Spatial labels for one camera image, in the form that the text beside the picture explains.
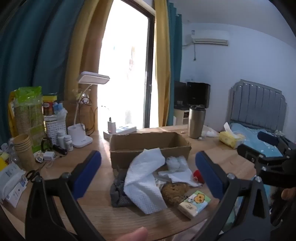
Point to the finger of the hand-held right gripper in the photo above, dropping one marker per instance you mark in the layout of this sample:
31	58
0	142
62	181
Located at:
251	153
266	137

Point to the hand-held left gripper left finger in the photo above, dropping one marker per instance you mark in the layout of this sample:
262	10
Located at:
89	171

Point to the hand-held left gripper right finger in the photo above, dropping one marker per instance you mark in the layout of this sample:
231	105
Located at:
208	172

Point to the white cloth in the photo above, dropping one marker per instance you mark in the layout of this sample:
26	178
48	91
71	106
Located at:
178	177

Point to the cardboard box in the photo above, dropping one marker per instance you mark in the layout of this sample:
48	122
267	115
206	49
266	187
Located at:
120	158

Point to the cartoon tissue packet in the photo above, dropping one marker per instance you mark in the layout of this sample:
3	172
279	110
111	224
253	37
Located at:
194	205

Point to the grey dotted cloth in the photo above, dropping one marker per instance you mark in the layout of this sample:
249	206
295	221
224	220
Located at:
118	197

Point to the white paper towel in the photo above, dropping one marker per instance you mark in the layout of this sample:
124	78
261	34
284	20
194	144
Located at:
141	183

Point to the person's right hand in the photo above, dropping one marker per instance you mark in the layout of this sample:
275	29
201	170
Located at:
288	193

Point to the person's left hand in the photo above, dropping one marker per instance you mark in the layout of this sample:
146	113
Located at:
129	235

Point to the small red item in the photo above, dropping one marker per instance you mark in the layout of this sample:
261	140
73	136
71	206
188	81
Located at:
198	176

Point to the blue bedding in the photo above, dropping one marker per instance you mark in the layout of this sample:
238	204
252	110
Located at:
249	136

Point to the yellow tissue pack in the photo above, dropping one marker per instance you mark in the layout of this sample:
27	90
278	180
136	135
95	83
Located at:
231	139

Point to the white desk lamp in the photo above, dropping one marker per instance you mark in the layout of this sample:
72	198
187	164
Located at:
81	139

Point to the clear bag of cotton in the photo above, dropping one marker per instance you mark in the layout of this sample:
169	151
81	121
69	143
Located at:
175	163

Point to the grey bed headboard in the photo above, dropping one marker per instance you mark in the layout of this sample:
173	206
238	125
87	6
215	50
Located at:
256	104

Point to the white pill bottle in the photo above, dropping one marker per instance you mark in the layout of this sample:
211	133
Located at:
61	139
68	143

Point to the black flashlight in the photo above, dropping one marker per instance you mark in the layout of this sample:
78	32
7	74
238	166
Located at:
60	150

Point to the clear plastic bag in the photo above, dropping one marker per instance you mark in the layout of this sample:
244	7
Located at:
210	132

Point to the white power adapter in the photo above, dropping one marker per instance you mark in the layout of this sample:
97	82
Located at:
49	155

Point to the white charger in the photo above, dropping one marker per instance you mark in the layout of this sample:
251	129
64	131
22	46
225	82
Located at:
111	126

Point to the steel tumbler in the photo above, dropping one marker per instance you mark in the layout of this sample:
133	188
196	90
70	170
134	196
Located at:
196	122

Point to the white woven basket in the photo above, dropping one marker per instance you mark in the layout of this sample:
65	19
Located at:
55	129

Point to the white power strip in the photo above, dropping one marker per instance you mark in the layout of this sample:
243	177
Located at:
124	129

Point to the black scissors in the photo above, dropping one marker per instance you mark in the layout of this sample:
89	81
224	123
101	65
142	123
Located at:
32	175

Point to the white cabinet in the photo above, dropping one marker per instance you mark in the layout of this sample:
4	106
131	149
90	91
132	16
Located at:
181	117

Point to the stack of brown paper cups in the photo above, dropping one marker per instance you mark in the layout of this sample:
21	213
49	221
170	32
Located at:
23	150

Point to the blue white packets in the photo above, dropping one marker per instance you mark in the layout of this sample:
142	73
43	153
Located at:
59	109

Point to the jar with yellow lid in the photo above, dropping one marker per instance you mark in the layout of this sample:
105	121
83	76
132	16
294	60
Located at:
48	106

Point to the small clear bag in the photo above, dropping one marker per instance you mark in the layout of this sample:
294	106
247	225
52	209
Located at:
81	95

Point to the white wet wipes pack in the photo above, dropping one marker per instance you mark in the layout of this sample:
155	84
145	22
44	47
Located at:
12	183

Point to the black monitor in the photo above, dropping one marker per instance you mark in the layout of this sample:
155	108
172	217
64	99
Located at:
198	95
180	95

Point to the green pack of paper cups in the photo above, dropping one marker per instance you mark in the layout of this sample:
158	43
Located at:
30	111

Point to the yellow packet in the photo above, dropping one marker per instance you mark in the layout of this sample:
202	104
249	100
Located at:
2	162

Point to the white air conditioner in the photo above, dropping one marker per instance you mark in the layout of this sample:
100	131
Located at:
209	37

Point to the teal curtain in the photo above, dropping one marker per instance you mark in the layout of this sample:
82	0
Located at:
34	46
175	58

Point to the yellow curtain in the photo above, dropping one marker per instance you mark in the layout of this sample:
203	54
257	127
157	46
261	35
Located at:
85	46
161	58

